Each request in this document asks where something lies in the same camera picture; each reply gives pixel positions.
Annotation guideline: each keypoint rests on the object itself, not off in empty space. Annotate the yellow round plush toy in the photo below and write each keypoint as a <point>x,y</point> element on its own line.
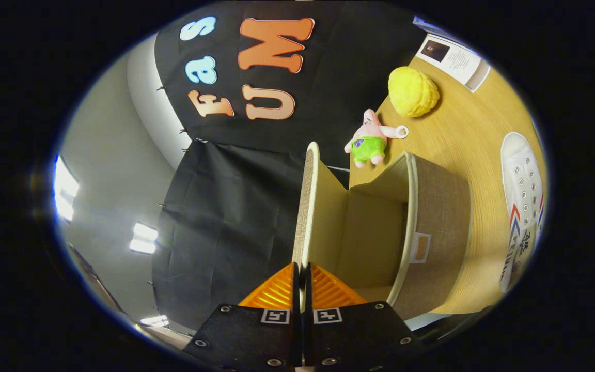
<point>412,93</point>

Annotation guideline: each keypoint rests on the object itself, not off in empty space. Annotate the black backdrop cloth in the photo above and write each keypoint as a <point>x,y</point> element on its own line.
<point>225,206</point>

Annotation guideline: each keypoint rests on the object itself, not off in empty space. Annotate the white shoe striped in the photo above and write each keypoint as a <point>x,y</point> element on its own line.
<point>522,181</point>

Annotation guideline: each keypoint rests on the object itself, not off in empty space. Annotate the row of black cloth clips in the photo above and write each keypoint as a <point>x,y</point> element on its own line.
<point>161,88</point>

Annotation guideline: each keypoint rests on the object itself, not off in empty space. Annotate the beige fabric storage box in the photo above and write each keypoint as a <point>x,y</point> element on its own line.
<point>432,232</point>

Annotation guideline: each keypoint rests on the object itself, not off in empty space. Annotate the ceiling light panel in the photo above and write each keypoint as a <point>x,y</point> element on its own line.
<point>143,238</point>
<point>65,188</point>
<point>154,321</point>

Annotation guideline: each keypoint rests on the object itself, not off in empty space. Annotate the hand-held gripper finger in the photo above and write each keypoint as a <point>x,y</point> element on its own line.
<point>308,336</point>
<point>296,336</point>

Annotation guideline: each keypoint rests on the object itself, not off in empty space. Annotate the pink starfish plush toy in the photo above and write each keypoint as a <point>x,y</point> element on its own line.
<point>367,147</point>

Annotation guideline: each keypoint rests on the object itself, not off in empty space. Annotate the white portrait cover book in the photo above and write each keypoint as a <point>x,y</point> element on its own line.
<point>455,59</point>

